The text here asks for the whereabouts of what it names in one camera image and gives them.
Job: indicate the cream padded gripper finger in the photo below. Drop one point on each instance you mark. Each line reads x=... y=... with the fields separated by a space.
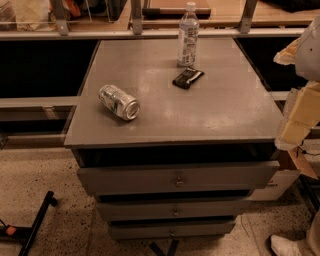
x=287 y=56
x=301 y=113

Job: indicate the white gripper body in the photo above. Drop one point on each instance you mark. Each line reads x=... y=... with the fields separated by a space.
x=309 y=55

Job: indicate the silver green 7up can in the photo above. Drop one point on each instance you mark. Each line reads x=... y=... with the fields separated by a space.
x=119 y=102

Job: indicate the white cardboard box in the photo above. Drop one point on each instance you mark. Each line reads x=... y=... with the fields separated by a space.
x=277 y=186

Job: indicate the top grey drawer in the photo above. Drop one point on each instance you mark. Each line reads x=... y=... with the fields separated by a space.
x=153 y=179

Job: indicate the grey drawer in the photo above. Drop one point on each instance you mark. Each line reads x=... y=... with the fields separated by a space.
x=153 y=179
x=171 y=230
x=173 y=208

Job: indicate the clear plastic water bottle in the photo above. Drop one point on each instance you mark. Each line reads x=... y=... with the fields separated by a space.
x=187 y=36

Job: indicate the black snack packet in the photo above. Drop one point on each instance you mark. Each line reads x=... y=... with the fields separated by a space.
x=185 y=79

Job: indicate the grey drawer cabinet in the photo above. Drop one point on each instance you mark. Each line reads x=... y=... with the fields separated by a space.
x=226 y=116

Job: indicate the middle grey drawer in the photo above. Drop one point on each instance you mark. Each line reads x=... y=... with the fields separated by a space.
x=173 y=208

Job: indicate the bottom grey drawer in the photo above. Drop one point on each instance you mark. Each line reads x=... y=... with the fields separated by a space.
x=171 y=230

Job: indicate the black stand leg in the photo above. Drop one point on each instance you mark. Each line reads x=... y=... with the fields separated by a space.
x=25 y=236

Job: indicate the metal shelf rail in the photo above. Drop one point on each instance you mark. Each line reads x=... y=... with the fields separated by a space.
x=228 y=18

